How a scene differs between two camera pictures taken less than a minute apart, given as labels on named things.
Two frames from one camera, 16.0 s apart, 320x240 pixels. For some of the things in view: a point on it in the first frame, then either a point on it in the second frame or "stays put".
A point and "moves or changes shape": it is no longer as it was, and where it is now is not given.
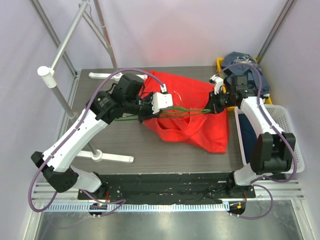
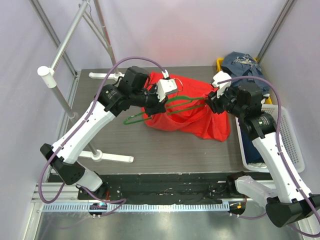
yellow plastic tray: (219, 64) stays put
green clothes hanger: (208, 111) to (173, 100)
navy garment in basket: (249, 134) stays put
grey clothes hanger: (107, 44) stays put
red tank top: (186, 121) moves or changes shape
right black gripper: (212, 105) stays put
